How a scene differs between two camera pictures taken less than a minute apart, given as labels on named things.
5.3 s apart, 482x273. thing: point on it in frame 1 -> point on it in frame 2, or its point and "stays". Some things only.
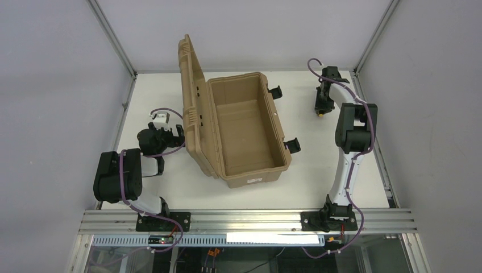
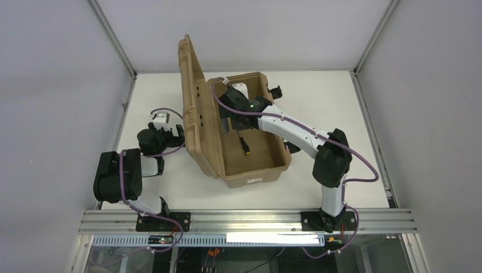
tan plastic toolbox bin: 230,125 stays
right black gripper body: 322,99 -> 233,123
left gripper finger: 180,130 stays
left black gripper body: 165,133 stays
